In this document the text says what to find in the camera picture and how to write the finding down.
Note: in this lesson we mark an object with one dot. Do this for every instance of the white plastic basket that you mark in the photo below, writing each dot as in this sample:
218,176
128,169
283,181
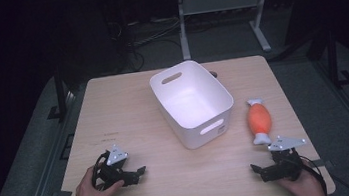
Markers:
193,105

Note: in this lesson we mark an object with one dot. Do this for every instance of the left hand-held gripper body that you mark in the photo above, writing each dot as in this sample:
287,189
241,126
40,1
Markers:
112,171

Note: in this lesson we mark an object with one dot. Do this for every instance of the white metal desk frame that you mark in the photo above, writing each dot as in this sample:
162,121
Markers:
218,3

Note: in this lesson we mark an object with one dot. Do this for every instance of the grey tape strip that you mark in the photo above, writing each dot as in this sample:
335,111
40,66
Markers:
323,162
62,194

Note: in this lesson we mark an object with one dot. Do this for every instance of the small dark round object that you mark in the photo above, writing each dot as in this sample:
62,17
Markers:
213,73

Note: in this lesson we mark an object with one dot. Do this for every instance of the person's right hand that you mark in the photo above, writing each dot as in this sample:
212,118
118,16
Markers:
304,188

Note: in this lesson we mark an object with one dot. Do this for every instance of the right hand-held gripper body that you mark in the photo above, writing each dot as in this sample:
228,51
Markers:
286,161

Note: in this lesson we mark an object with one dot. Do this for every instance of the black metal stand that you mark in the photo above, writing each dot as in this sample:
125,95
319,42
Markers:
334,61
60,95

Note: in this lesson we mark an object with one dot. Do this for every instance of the orange plush bone toy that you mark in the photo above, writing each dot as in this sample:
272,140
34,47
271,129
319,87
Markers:
259,119

